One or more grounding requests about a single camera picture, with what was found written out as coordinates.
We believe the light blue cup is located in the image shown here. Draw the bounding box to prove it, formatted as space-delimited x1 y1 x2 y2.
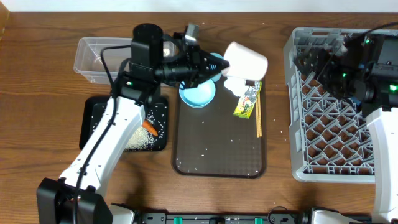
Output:
211 52 223 82

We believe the light blue bowl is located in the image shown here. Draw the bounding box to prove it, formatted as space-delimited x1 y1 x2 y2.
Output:
179 79 216 109

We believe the pink cup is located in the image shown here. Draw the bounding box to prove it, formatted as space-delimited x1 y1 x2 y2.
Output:
222 42 269 81

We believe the orange carrot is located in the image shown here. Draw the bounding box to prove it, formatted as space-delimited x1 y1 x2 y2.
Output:
142 120 158 136

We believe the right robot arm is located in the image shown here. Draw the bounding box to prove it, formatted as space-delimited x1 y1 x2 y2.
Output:
294 30 397 223

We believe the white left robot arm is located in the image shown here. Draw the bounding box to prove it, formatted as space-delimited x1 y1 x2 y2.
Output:
36 23 229 223

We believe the grey dishwasher rack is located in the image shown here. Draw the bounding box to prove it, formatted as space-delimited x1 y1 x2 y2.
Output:
282 27 398 184

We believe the black waste tray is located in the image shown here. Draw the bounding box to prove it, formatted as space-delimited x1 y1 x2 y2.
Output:
79 96 169 152

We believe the crumpled white tissue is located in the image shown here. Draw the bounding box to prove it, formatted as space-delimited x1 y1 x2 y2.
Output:
224 77 248 97

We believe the yellow green snack wrapper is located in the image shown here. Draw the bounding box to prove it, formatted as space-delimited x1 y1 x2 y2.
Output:
233 81 262 119

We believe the brown serving tray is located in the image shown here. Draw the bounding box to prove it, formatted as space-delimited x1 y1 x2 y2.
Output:
172 77 267 179

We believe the spilled rice pile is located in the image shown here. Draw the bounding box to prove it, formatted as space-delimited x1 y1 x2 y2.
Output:
90 104 166 152

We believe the clear plastic bin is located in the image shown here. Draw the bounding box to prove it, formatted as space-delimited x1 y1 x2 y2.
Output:
73 37 177 87

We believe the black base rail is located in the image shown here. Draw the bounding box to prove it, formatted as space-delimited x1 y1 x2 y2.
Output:
108 203 299 224

